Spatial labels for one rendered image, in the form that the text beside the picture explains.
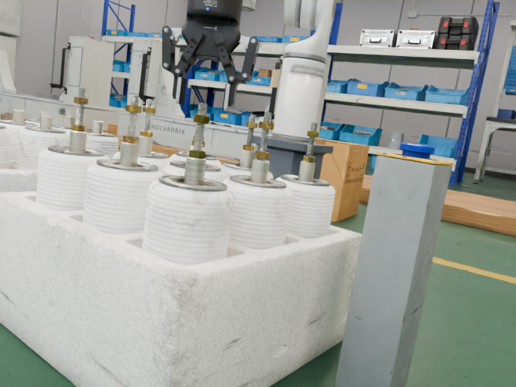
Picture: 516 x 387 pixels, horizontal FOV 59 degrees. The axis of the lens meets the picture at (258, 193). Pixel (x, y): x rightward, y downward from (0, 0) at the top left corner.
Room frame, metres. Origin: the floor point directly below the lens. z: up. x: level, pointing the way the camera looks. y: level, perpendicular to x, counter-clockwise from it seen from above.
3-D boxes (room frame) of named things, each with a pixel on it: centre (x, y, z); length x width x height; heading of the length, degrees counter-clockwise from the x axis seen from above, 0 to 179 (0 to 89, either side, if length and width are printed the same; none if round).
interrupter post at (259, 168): (0.59, 0.00, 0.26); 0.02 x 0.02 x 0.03
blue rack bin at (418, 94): (5.20, -1.48, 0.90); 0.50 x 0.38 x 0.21; 149
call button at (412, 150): (0.55, -0.18, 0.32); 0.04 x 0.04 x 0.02
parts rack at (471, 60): (6.23, 0.26, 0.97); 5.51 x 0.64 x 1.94; 60
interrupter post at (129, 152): (0.57, 0.17, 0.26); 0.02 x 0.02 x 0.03
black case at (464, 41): (4.97, -1.82, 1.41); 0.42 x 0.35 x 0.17; 152
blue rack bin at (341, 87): (5.64, -0.73, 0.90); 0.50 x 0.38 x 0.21; 150
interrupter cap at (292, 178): (0.69, -0.07, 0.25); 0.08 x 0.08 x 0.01
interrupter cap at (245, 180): (0.59, 0.00, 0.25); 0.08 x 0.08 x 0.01
